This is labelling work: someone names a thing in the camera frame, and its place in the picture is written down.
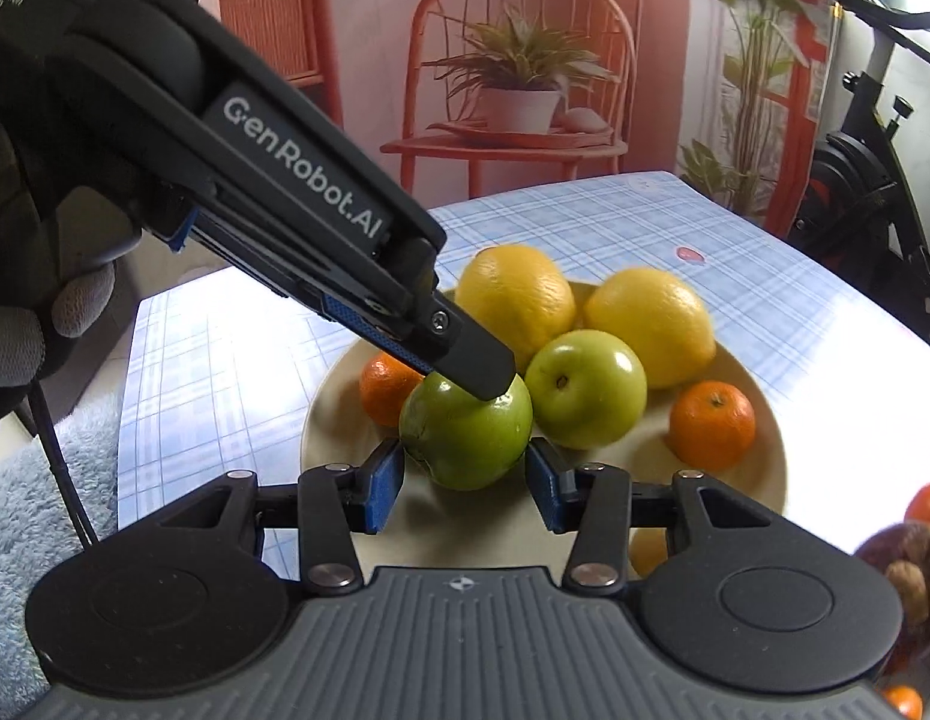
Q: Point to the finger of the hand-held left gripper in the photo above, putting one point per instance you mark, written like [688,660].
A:
[472,360]
[375,331]

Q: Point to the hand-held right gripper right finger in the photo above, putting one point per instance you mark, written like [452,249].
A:
[544,487]

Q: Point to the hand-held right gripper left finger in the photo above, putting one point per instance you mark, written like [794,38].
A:
[386,487]

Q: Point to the small orange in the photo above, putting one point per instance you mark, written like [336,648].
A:
[712,427]
[904,703]
[382,390]
[928,504]

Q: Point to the yellow lemon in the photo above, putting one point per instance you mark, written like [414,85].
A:
[656,322]
[517,300]

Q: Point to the green apple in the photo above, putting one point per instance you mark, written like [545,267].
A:
[465,442]
[585,390]

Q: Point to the cream round plate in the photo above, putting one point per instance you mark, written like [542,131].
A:
[735,499]

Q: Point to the person's left hand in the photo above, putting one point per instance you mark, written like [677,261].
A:
[79,304]

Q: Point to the small yellow fruit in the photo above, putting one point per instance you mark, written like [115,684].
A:
[649,553]

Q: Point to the dark red apple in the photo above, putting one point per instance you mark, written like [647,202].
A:
[885,547]

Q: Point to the light blue fluffy rug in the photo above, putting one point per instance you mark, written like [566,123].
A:
[30,540]

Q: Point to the brown walnut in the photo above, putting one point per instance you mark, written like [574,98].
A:
[907,591]

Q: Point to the black exercise bike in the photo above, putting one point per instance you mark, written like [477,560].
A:
[847,187]

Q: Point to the printed wall backdrop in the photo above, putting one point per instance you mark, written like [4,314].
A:
[360,52]

